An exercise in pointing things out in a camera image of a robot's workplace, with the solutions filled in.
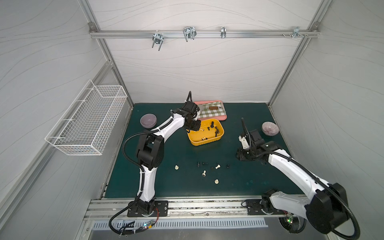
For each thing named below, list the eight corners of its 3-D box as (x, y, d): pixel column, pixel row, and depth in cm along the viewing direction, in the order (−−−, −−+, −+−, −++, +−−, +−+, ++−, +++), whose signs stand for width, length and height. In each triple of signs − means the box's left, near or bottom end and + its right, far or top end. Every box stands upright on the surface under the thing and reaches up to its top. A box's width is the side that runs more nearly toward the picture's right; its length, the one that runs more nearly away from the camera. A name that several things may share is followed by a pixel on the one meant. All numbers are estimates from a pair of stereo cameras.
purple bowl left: (146, 131, 108) (143, 124, 101) (141, 124, 112) (138, 117, 105) (158, 124, 112) (156, 116, 106) (153, 118, 116) (150, 110, 110)
